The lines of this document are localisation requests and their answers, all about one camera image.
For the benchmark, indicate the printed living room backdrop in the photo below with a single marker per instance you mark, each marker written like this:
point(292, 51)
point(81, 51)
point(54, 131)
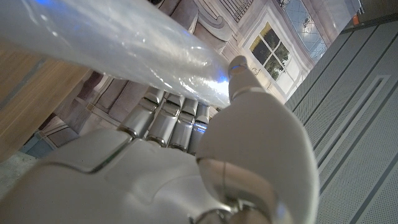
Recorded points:
point(280, 46)

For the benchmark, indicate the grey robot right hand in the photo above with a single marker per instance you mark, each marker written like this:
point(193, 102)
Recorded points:
point(149, 186)

